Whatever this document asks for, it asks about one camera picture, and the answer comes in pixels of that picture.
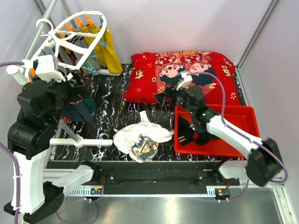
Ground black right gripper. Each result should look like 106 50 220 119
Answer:
153 83 194 115

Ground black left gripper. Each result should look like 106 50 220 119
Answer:
45 68 93 125

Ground teal sock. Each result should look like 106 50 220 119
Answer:
83 98 96 115

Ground navy blue sock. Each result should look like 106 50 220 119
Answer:
63 101 93 123

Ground black striped sock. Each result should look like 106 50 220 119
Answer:
194 127 220 146
177 116 194 146

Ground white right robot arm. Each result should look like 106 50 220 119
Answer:
154 86 288 187

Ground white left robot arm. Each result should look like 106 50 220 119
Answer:
4 70 101 224

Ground white round sock hanger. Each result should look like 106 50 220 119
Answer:
29 10 108 75

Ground grey sock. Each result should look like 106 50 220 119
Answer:
81 50 100 75

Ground red sock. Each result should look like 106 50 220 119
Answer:
61 116 71 125

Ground argyle patterned sock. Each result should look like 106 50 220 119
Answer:
62 37 78 65

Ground yellow sock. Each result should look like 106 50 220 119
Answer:
82 25 101 45
94 27 123 75

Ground white printed t-shirt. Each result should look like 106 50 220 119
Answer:
113 110 174 163

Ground red cartoon print pillow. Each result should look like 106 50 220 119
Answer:
123 50 241 105

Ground white drying rack stand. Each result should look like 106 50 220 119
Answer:
3 1 118 147

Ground red plastic bin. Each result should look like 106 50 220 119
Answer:
174 105 260 157

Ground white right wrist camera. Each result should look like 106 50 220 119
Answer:
176 72 192 91

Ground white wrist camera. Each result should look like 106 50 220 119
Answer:
22 55 66 82
176 72 192 91

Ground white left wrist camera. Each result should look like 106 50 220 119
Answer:
22 55 66 82

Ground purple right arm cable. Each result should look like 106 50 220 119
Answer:
186 71 289 182

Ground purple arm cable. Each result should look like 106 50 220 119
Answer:
0 61 25 224
186 71 289 182

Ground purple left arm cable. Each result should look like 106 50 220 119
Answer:
0 61 25 224

